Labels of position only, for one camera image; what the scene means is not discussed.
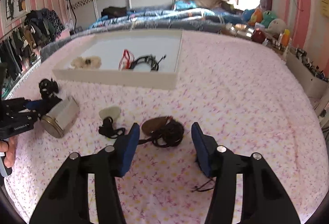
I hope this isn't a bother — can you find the black hair claw clip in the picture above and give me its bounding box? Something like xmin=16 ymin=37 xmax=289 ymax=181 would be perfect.
xmin=38 ymin=79 xmax=59 ymax=100

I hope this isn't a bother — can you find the white band gold watch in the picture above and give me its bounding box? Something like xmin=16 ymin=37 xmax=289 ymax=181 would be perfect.
xmin=40 ymin=96 xmax=80 ymax=139

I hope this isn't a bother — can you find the cream fluffy scrunchie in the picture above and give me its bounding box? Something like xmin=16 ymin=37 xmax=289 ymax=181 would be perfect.
xmin=70 ymin=56 xmax=102 ymax=69

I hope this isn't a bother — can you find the black cord necklace bundle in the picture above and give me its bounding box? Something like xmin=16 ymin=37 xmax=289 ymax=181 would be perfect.
xmin=128 ymin=53 xmax=167 ymax=72

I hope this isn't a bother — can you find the small black cord charm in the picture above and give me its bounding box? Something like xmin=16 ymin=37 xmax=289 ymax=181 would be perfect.
xmin=191 ymin=178 xmax=215 ymax=192

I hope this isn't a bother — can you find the person left hand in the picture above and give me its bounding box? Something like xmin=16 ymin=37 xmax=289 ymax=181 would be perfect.
xmin=0 ymin=136 xmax=18 ymax=168

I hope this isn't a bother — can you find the clothes rack with clothes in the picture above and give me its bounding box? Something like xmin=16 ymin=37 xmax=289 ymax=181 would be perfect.
xmin=1 ymin=8 xmax=65 ymax=81

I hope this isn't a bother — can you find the black tripod stand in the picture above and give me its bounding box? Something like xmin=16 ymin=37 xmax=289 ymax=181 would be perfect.
xmin=65 ymin=0 xmax=82 ymax=35

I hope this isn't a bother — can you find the pink floral table cloth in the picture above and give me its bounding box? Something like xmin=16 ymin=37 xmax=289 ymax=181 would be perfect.
xmin=5 ymin=31 xmax=328 ymax=223

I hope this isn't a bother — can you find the white shallow tray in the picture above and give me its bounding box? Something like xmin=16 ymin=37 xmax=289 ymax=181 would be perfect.
xmin=52 ymin=29 xmax=182 ymax=90

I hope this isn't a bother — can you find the black bag on bed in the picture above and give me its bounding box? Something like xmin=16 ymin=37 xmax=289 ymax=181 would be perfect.
xmin=101 ymin=6 xmax=127 ymax=19

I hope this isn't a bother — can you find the framed black white picture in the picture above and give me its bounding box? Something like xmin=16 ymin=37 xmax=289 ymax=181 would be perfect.
xmin=1 ymin=0 xmax=31 ymax=28

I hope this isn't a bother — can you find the white desk organizer box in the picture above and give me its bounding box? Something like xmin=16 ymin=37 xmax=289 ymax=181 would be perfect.
xmin=286 ymin=51 xmax=328 ymax=99

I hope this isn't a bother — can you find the blue patterned quilt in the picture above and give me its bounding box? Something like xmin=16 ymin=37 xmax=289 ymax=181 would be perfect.
xmin=89 ymin=0 xmax=246 ymax=29

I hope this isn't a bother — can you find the orange bottle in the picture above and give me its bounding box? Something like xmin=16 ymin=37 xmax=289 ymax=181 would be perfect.
xmin=281 ymin=29 xmax=291 ymax=47

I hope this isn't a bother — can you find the dark red round jar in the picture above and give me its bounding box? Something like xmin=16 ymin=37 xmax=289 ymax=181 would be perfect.
xmin=251 ymin=29 xmax=266 ymax=44

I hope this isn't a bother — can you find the white plush toy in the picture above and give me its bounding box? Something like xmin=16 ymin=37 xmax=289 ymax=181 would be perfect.
xmin=266 ymin=19 xmax=287 ymax=35

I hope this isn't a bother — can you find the orange plush toy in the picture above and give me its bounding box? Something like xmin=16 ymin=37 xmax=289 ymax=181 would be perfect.
xmin=248 ymin=8 xmax=263 ymax=26

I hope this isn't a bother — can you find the green plush toy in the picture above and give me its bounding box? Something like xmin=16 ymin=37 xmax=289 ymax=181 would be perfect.
xmin=260 ymin=10 xmax=277 ymax=28

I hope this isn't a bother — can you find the blue plush toy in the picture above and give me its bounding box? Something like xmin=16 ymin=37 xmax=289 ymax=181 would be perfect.
xmin=241 ymin=9 xmax=255 ymax=22

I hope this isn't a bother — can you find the yellow wall box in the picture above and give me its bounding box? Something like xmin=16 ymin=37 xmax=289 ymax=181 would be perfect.
xmin=320 ymin=0 xmax=329 ymax=18

